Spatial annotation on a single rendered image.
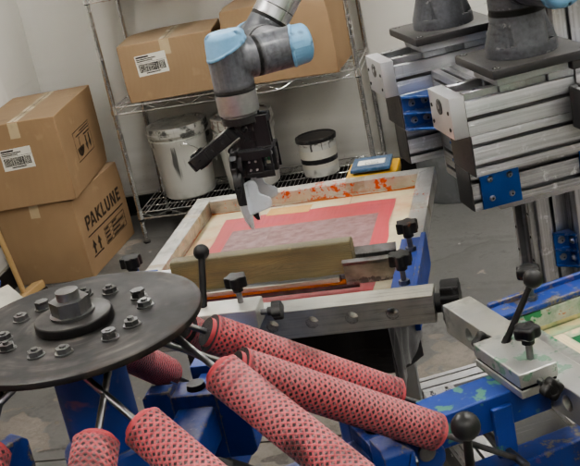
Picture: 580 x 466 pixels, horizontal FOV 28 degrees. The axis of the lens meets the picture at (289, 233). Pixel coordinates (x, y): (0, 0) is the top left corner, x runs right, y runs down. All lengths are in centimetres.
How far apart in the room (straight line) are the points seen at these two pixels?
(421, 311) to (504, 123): 66
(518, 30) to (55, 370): 145
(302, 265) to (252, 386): 92
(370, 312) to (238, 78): 48
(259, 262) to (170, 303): 86
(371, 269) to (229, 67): 45
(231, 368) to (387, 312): 68
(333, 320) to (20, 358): 75
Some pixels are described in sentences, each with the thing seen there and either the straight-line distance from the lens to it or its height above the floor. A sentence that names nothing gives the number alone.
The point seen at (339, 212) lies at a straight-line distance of 265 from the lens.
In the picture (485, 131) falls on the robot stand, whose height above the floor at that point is 113.
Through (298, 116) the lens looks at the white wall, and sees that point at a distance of 597.
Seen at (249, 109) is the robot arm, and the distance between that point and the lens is 209.
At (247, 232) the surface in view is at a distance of 264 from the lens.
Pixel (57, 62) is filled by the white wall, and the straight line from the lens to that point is 623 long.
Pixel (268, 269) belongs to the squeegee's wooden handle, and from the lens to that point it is 220.
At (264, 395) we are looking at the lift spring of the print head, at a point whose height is 123.
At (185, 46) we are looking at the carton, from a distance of 553.
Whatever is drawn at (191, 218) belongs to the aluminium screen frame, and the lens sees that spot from 271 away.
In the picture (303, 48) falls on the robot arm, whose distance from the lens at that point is 211.
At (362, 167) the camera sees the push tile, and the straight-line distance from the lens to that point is 289.
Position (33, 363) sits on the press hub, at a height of 131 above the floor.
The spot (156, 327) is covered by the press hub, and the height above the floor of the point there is 131.
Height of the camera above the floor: 179
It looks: 19 degrees down
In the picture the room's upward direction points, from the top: 12 degrees counter-clockwise
